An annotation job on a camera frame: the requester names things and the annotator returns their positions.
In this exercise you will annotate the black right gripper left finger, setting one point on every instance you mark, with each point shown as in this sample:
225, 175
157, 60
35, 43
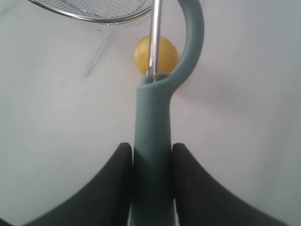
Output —
104, 201

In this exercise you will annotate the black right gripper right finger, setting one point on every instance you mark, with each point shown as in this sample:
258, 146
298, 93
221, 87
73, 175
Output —
202, 201

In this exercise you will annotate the teal handled peeler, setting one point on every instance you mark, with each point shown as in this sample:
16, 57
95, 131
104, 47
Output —
153, 202

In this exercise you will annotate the yellow lemon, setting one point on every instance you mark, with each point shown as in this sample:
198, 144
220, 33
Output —
167, 60

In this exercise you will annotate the metal wire mesh basket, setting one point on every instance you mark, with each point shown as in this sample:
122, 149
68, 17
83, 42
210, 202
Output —
98, 11

